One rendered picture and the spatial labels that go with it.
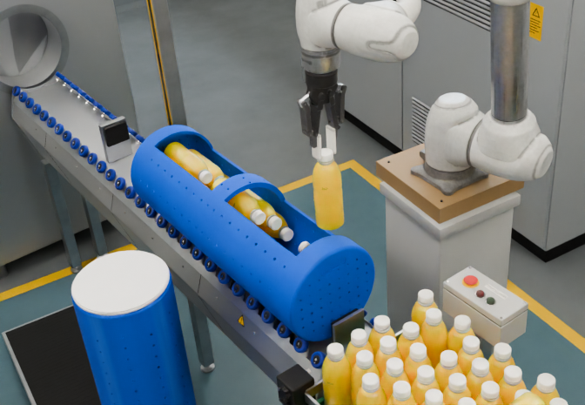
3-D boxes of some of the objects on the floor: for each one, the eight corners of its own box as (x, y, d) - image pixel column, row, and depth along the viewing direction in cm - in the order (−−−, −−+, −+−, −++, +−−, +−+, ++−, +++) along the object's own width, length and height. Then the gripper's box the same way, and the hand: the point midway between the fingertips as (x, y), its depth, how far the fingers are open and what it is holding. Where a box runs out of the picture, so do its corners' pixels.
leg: (210, 361, 360) (189, 241, 326) (217, 368, 356) (197, 248, 322) (198, 367, 358) (176, 248, 323) (205, 375, 354) (184, 255, 319)
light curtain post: (206, 282, 403) (146, -81, 309) (213, 288, 399) (154, -78, 305) (196, 288, 400) (131, -78, 307) (202, 294, 396) (139, -74, 302)
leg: (79, 264, 422) (50, 155, 387) (84, 270, 418) (56, 160, 383) (69, 269, 419) (38, 160, 385) (74, 275, 415) (43, 165, 381)
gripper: (339, 51, 204) (340, 138, 217) (282, 72, 196) (287, 160, 209) (359, 61, 199) (359, 149, 212) (302, 84, 191) (306, 173, 204)
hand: (324, 143), depth 209 cm, fingers closed on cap, 4 cm apart
